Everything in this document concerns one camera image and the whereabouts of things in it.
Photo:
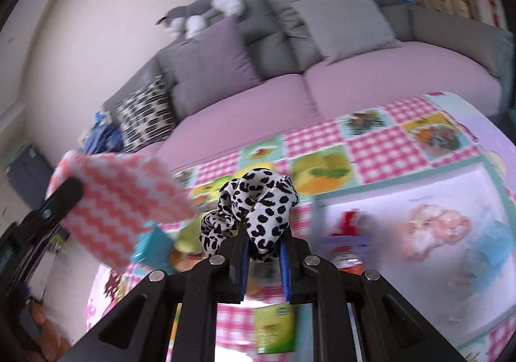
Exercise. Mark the blue plaid clothing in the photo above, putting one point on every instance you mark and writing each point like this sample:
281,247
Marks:
105,140

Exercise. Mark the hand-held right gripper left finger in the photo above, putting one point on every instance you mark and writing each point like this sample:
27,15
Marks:
238,265

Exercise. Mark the teal plastic toy box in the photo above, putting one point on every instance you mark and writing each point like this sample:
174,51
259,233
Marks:
155,247

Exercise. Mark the person's left hand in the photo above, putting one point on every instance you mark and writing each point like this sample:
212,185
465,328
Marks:
44,325

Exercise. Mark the grey sofa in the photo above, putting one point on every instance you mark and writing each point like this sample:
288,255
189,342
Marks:
278,47

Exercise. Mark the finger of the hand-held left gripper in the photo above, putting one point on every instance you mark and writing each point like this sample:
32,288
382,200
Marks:
60,200

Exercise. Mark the black white patterned pillow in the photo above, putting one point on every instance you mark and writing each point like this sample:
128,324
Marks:
145,116

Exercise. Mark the purple sofa cover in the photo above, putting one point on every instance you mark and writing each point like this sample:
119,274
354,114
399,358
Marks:
363,83

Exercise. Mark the green tissue pack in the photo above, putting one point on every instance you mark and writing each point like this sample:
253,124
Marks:
276,329

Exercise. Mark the purple pillow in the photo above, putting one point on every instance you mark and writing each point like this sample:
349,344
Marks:
219,59

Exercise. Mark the purple baby wipes pack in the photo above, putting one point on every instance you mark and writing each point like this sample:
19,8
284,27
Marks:
342,253

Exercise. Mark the pink lace scrunchie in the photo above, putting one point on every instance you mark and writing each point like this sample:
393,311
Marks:
435,229

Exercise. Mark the leopard print scrunchie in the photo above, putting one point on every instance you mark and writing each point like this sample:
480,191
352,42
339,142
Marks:
258,208

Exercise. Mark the pink plaid printed tablecloth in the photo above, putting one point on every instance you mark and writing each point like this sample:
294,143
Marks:
371,144

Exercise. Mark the pink white zigzag towel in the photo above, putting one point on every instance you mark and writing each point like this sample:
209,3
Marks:
129,204

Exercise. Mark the dark cabinet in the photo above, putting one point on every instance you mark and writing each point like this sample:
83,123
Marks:
28,172

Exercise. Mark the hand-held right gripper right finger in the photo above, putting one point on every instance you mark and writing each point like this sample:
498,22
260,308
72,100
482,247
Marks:
285,273

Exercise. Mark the grey pillow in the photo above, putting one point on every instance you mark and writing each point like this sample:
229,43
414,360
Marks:
342,23

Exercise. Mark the white tray with teal rim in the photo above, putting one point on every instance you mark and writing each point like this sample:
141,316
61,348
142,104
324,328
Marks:
379,204

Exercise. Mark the grey white plush toy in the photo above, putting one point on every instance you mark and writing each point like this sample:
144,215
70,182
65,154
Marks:
201,7

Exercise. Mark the blue face mask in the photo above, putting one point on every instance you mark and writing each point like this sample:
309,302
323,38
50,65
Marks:
490,257

